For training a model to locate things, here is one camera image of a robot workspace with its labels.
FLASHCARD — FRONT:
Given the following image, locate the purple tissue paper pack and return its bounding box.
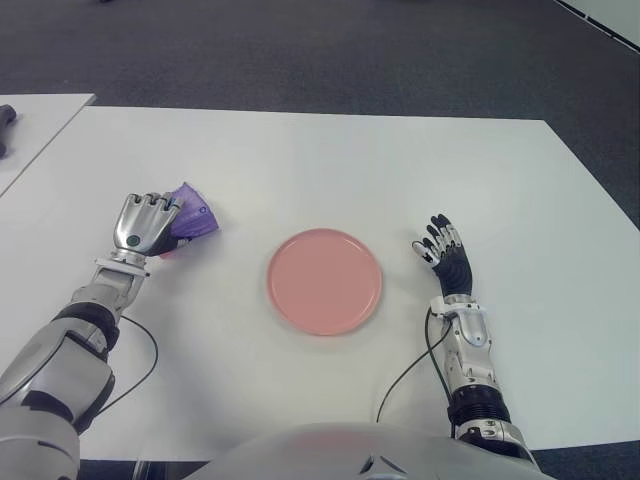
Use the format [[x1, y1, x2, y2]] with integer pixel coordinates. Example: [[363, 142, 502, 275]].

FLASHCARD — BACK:
[[159, 181, 222, 259]]

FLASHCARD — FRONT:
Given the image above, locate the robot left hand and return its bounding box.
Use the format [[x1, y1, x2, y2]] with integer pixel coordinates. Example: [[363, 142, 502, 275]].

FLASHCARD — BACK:
[[110, 192, 194, 259]]

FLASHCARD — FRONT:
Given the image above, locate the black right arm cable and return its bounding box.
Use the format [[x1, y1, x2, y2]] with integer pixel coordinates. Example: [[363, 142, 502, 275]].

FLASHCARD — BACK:
[[374, 309, 459, 424]]

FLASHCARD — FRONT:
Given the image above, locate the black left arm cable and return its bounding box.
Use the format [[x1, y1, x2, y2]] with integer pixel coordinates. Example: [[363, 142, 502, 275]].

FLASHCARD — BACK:
[[87, 314, 160, 426]]

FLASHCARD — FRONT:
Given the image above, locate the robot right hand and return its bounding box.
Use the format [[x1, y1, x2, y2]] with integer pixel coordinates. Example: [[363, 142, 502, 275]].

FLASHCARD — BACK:
[[411, 213, 475, 299]]

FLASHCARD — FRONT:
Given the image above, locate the pink round plate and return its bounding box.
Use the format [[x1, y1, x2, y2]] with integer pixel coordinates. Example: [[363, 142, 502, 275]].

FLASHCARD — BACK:
[[265, 227, 384, 336]]

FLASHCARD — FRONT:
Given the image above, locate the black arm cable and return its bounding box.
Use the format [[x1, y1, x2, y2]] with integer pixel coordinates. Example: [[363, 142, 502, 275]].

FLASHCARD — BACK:
[[87, 314, 160, 426], [374, 309, 459, 424]]

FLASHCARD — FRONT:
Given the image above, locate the silver robot torso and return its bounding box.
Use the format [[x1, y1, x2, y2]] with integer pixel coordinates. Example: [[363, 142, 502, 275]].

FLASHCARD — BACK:
[[184, 422, 549, 480]]

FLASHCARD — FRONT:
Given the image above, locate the black handle object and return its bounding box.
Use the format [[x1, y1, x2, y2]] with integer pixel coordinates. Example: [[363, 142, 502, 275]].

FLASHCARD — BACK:
[[0, 104, 20, 159]]

